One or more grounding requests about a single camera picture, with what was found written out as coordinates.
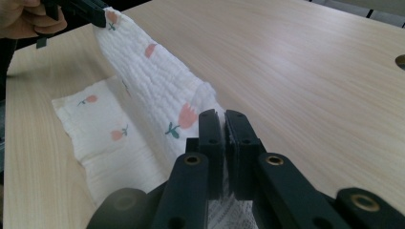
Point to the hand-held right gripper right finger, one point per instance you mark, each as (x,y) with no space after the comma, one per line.
(243,152)

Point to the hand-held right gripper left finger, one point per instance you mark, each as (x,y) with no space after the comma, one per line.
(210,152)

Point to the white flower print cloth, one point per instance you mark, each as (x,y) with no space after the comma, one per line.
(153,79)

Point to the gray tape piece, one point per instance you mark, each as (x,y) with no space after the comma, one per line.
(41,43)

